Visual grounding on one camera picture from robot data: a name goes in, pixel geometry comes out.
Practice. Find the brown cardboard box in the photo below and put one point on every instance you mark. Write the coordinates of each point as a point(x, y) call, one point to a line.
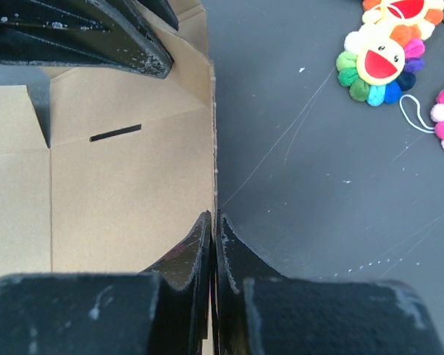
point(104, 170)

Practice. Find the rainbow flower plush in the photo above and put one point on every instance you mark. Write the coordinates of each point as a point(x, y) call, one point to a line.
point(379, 63)

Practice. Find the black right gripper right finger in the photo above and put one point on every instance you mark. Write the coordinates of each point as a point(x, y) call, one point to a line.
point(260, 311)

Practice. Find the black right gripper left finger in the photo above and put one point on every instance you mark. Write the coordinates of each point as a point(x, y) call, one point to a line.
point(160, 310)

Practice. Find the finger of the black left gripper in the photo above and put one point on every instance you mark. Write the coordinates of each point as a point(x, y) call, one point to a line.
point(85, 33)

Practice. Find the orange flower plush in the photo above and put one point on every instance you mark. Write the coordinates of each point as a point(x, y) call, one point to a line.
point(422, 16)

